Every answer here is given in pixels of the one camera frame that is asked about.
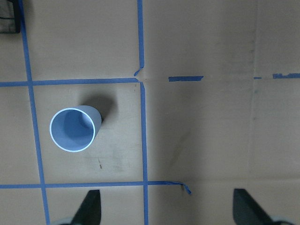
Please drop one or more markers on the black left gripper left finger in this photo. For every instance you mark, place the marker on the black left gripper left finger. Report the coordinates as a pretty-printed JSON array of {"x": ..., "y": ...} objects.
[{"x": 89, "y": 212}]

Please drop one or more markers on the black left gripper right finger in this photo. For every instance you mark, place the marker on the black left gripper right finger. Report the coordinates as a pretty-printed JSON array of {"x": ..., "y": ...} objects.
[{"x": 246, "y": 211}]

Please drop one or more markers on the light blue plastic cup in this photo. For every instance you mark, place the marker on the light blue plastic cup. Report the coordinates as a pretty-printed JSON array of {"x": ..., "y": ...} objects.
[{"x": 74, "y": 129}]

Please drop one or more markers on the black wire rack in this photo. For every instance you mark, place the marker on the black wire rack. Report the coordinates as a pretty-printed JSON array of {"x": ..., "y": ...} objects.
[{"x": 10, "y": 17}]

